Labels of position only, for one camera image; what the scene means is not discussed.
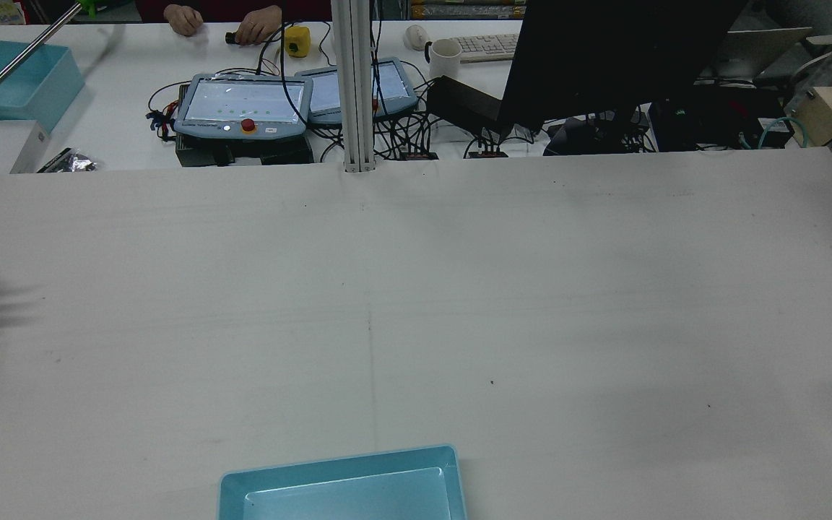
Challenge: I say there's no person's left hand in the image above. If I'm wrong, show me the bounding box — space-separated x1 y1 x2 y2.
231 4 284 46

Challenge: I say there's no person's right hand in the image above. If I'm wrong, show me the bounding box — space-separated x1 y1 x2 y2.
162 4 206 38

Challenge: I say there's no dark red clothed torso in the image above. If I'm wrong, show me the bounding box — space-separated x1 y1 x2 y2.
134 0 334 23

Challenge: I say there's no yellow emergency stop box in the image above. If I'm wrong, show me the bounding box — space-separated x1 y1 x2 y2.
283 25 312 59

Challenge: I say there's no blue grey teach pendant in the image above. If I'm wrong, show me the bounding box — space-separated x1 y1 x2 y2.
173 72 314 141
293 56 420 129

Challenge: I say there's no dark grey equipment box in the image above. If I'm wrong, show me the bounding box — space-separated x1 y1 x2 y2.
174 133 315 168

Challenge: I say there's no large light blue bin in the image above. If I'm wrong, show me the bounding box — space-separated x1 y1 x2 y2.
0 36 87 134

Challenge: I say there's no shiny metal stand rod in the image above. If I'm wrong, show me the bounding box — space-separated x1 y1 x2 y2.
0 2 85 124

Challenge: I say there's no silver foil packet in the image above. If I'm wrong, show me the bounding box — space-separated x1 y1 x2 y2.
38 147 100 174

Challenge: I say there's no white mug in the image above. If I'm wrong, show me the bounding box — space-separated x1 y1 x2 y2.
424 38 464 82

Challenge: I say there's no small white box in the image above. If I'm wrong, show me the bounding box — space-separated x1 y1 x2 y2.
0 119 53 175

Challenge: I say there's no yellow printed boxes stack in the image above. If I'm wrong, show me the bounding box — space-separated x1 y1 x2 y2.
409 0 529 21

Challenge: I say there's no black power adapter box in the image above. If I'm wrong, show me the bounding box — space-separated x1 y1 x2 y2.
426 74 505 136

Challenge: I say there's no white computer keyboard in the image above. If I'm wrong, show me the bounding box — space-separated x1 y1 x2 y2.
452 32 522 64

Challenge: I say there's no black computer monitor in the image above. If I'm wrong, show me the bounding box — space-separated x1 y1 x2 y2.
497 0 750 157

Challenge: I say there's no black electronics box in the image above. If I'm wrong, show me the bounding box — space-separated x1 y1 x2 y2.
650 82 797 153

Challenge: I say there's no light blue plastic bin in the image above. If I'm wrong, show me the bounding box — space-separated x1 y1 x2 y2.
217 443 468 520

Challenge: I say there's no grey laptop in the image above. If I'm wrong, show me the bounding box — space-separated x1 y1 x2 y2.
703 26 815 81

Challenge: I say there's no light wooden block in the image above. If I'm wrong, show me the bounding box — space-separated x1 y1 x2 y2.
784 86 832 186

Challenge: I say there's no black pendant cable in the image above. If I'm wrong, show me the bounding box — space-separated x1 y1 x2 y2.
256 20 310 128

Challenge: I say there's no aluminium profile post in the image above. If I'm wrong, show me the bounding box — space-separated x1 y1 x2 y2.
330 0 377 174

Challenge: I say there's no teal network cable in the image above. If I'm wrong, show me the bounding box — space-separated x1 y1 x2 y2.
758 116 811 150

